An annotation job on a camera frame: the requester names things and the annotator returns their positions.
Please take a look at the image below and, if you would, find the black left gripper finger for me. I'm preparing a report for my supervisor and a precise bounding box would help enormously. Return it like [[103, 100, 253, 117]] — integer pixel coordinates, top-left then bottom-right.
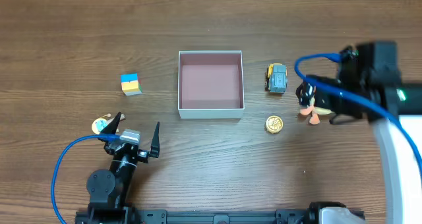
[[99, 112, 122, 134], [150, 122, 160, 158]]

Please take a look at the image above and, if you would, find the yellow plush duck toy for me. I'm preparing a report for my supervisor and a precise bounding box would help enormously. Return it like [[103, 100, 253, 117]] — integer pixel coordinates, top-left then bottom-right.
[[295, 81, 333, 125]]

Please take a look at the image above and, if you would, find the yellow wheel-shaped toy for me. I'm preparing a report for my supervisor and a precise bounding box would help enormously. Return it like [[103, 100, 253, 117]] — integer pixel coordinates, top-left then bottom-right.
[[265, 115, 284, 134]]

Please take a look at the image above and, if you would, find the grey and yellow toy truck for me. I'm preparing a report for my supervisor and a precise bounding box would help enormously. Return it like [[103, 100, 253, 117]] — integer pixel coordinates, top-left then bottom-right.
[[265, 63, 288, 94]]

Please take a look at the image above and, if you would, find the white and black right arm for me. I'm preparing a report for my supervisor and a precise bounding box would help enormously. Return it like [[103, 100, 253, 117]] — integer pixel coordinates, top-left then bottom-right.
[[295, 41, 421, 223]]

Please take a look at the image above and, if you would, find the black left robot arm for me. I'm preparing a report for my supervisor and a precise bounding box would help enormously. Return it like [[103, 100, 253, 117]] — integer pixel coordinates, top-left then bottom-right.
[[86, 113, 160, 212]]

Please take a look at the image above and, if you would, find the small rattle drum toy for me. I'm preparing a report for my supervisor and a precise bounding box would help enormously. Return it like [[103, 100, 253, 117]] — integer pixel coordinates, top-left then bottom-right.
[[92, 113, 119, 134]]

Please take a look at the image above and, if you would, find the multicolour puzzle cube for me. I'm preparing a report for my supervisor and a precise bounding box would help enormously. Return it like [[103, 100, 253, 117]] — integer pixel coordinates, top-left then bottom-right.
[[121, 73, 142, 96]]

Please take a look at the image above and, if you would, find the white box with pink interior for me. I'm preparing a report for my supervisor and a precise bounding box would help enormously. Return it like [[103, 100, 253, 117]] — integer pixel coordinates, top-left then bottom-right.
[[177, 50, 245, 119]]

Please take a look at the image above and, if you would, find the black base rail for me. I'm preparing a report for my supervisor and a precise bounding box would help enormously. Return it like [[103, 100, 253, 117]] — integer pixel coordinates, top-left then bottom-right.
[[75, 201, 366, 224]]

